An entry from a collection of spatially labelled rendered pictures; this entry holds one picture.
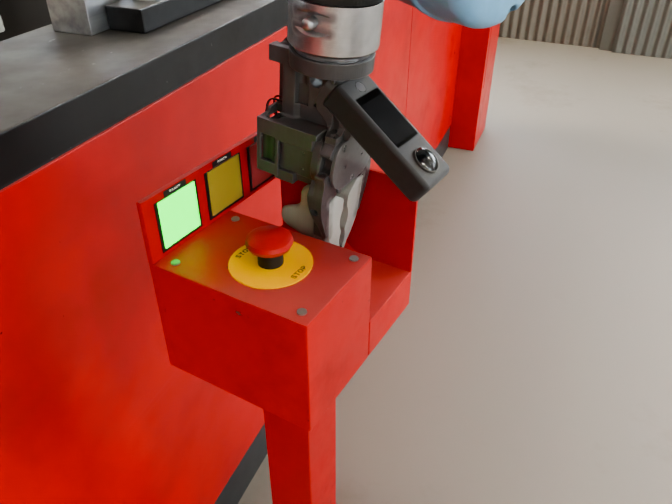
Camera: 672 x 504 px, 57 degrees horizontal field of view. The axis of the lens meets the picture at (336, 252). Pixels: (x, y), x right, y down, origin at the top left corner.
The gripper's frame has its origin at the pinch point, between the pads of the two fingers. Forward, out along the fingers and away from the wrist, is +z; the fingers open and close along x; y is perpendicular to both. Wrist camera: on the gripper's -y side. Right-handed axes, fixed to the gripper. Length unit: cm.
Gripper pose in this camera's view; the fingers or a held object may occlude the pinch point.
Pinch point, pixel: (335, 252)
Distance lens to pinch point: 62.2
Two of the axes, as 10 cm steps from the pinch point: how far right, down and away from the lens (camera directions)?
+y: -8.6, -3.6, 3.6
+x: -5.1, 4.9, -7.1
